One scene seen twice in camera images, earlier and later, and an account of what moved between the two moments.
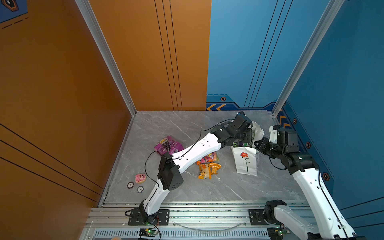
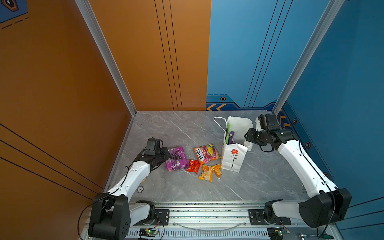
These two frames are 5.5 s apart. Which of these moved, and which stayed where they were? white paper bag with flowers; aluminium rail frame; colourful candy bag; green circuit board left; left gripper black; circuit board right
Moved: left gripper black; white paper bag with flowers
Stayed: circuit board right; green circuit board left; aluminium rail frame; colourful candy bag
